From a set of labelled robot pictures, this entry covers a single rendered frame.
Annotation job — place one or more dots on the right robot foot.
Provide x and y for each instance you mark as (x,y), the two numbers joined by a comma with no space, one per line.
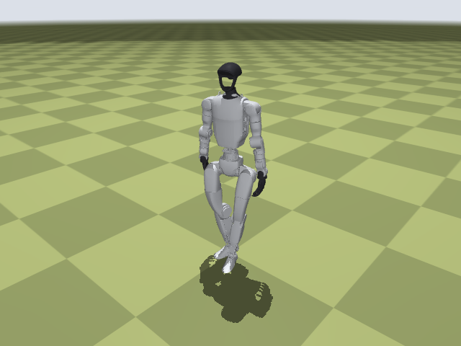
(224,252)

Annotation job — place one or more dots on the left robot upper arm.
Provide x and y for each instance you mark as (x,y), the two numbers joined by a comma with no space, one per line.
(253,110)

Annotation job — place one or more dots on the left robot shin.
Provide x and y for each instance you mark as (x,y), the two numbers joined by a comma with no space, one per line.
(236,233)

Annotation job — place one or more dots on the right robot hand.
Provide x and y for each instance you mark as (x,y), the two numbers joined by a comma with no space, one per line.
(204,161)

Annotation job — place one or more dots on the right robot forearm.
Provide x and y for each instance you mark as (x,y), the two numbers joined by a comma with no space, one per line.
(204,146)

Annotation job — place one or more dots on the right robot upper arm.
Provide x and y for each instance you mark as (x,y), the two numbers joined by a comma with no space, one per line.
(206,129)

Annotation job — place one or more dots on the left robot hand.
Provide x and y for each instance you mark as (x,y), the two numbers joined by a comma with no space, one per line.
(261,184)

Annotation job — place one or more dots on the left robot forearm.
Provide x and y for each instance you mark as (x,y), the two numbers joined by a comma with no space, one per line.
(260,161)

